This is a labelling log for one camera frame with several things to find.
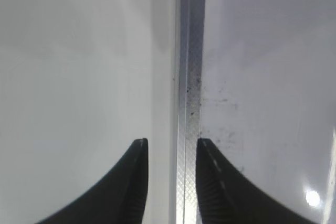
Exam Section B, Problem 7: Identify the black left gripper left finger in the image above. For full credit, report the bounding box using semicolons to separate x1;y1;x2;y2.
41;138;149;223

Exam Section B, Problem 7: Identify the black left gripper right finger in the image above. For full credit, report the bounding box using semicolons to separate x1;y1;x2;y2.
196;138;311;223

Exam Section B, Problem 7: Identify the white aluminium-framed whiteboard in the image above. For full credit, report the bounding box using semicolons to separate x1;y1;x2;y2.
174;0;335;223

